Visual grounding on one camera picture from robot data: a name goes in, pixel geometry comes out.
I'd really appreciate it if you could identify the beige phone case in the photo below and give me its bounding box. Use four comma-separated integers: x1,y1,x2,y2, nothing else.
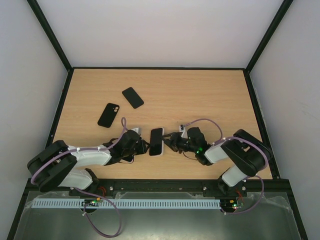
149,127,165,157

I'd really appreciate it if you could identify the pink phone case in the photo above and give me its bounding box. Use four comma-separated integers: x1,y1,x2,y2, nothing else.
121,155,135,164

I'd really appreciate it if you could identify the black smartphone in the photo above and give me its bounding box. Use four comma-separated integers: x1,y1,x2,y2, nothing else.
122,155,134,163

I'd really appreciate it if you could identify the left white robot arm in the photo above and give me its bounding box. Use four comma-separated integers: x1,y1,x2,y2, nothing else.
27,129,150,193

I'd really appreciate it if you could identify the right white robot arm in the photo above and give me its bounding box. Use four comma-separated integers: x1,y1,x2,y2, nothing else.
162,126,273,196

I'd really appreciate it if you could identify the black phone case with cutout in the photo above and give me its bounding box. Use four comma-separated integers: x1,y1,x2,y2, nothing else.
97,103,120,128

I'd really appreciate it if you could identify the black phone face down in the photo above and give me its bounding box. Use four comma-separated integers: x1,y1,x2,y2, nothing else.
122,87,144,109

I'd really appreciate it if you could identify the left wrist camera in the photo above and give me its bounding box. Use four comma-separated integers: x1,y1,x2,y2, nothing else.
131,127,141,136

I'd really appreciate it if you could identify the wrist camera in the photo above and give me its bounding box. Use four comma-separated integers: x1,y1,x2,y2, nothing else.
178,124,188,139
131,127,141,136

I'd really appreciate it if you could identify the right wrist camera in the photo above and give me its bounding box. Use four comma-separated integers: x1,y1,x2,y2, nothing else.
178,124,188,139

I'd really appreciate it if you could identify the white slotted cable duct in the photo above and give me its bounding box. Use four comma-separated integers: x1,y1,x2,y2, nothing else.
31,198,221,210

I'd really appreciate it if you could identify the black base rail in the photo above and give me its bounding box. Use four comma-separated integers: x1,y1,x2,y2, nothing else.
24,176,292,198

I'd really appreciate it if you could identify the black metal frame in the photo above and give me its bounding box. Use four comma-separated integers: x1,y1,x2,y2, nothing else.
7,0,308,240

